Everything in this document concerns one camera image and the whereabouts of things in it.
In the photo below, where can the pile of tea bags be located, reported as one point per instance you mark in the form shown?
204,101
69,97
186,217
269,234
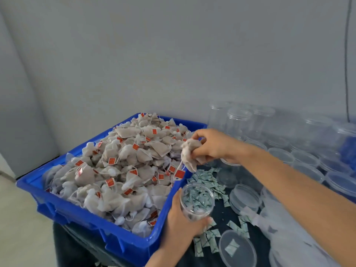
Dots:
122,169

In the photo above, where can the clear jar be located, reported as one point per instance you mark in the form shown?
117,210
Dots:
197,200

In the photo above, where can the white mesh tea bag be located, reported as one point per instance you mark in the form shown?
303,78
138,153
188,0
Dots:
190,153

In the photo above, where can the blue plastic tray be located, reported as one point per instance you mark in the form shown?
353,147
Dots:
61,211

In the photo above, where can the pile of white label papers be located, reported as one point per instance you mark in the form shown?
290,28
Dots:
289,230

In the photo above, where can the person's left hand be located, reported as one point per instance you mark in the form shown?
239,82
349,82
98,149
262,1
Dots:
181,230

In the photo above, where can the pile of green desiccant packets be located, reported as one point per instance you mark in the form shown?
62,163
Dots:
214,180

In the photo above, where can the person's right hand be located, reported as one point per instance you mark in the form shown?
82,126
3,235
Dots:
220,144

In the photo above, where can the group of lidded jars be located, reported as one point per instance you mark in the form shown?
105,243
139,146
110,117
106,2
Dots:
300,141

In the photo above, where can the person's right forearm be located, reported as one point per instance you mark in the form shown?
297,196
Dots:
306,203

